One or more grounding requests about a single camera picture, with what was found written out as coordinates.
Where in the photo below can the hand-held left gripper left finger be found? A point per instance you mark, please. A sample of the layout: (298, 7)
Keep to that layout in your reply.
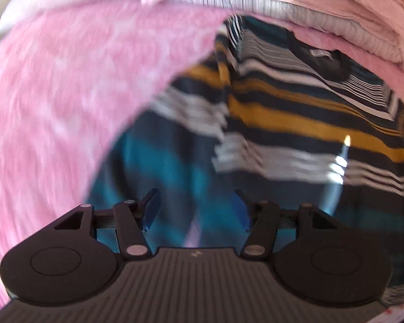
(152, 208)

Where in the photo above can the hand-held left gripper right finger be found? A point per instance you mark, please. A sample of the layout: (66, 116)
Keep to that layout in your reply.
(242, 212)

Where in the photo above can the striped knit sweater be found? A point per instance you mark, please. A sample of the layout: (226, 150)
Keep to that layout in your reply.
(289, 117)

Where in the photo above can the pink fluffy blanket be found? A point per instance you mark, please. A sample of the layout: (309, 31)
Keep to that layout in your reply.
(54, 107)

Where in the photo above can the grey striped bedding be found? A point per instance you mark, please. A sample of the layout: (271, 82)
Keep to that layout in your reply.
(323, 16)

